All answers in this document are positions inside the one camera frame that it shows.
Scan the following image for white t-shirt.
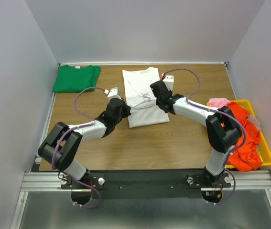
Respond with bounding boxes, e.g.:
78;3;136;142
122;67;170;128

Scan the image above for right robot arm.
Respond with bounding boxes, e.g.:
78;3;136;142
150;80;246;187

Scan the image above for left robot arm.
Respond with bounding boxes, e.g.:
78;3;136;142
37;98;131;188

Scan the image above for pink t-shirt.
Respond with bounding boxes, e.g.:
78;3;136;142
208;98;230;108

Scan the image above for folded green t-shirt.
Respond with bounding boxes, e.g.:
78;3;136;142
53;65;101;93

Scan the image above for orange t-shirt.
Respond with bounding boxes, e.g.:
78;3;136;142
228;102;263;172

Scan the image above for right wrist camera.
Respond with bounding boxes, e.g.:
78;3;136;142
162;75;174;91

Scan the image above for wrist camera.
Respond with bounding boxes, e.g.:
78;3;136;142
107;87;121;100
162;75;174;91

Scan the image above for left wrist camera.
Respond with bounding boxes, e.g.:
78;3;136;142
107;87;121;100

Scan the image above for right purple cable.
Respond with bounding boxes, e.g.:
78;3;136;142
160;68;248;206

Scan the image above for purple cable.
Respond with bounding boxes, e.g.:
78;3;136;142
160;68;248;206
51;86;111;208

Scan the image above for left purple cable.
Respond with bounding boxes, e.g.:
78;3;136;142
51;86;111;208

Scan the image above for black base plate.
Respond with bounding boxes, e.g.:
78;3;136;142
61;168;231;200

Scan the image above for aluminium frame rail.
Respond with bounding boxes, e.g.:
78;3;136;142
21;170;271;192

